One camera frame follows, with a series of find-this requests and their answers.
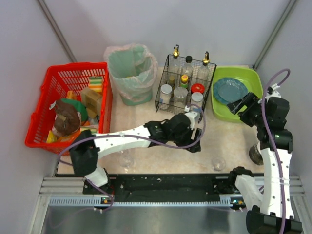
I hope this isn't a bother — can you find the teal ceramic plate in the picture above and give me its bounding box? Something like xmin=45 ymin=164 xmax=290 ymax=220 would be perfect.
xmin=213 ymin=78 xmax=248 ymax=105

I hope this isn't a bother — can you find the small glass bowl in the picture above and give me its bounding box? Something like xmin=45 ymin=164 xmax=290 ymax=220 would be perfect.
xmin=212 ymin=156 xmax=226 ymax=171

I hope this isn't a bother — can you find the black cap clear bottle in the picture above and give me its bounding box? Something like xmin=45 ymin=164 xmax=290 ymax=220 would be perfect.
xmin=181 ymin=56 xmax=194 ymax=78

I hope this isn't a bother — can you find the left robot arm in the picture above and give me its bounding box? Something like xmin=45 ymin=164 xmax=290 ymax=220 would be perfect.
xmin=69 ymin=111 xmax=202 ymax=187

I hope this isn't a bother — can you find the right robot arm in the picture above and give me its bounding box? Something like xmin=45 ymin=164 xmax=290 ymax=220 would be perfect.
xmin=227 ymin=92 xmax=303 ymax=234

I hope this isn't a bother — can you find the green plastic tub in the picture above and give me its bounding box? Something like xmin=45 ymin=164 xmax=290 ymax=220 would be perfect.
xmin=211 ymin=67 xmax=263 ymax=123

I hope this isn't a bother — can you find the silver lid spice jar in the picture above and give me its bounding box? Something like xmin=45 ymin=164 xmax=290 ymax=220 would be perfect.
xmin=159 ymin=84 xmax=173 ymax=110

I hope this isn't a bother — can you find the red lid sauce jar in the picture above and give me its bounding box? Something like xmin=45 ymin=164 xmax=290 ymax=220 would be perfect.
xmin=191 ymin=83 xmax=205 ymax=94

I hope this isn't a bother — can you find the small gold cap bottle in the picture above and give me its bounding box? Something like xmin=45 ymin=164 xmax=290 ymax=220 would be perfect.
xmin=168 ymin=76 xmax=176 ymax=89

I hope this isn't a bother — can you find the yellow cap sauce bottle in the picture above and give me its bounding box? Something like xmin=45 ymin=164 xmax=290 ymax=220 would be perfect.
xmin=179 ymin=75 xmax=189 ymax=89

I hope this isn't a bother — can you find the dark jar at right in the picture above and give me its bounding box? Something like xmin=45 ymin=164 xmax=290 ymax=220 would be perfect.
xmin=249 ymin=144 xmax=263 ymax=166

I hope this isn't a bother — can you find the clear glass front left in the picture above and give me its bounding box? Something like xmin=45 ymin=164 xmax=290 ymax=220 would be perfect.
xmin=118 ymin=150 xmax=134 ymax=168

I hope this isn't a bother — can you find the gold pourer glass bottle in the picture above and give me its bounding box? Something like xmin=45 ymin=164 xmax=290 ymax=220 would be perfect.
xmin=169 ymin=44 xmax=181 ymax=74

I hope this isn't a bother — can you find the green bin with plastic bag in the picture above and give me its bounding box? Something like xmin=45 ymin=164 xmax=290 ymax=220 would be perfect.
xmin=103 ymin=43 xmax=158 ymax=106

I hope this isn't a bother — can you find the striped sponge pack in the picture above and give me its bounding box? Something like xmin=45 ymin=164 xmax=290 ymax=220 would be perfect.
xmin=80 ymin=126 xmax=98 ymax=134
xmin=88 ymin=76 xmax=103 ymax=94

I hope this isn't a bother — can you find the cardboard box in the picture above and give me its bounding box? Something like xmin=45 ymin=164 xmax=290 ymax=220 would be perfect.
xmin=80 ymin=87 xmax=103 ymax=116

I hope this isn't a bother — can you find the red plastic basket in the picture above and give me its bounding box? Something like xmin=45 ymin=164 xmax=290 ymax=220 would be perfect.
xmin=25 ymin=62 xmax=113 ymax=154

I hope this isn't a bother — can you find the brown crumpled bag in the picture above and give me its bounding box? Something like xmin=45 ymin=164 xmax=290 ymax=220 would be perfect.
xmin=54 ymin=100 xmax=80 ymax=136

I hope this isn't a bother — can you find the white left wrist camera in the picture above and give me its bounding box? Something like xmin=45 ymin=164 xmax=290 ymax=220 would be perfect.
xmin=184 ymin=104 xmax=203 ymax=129

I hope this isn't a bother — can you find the black wire rack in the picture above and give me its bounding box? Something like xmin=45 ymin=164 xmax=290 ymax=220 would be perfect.
xmin=155 ymin=53 xmax=216 ymax=114

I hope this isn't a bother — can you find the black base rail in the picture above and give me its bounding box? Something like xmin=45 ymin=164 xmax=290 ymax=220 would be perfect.
xmin=82 ymin=173 xmax=259 ymax=203

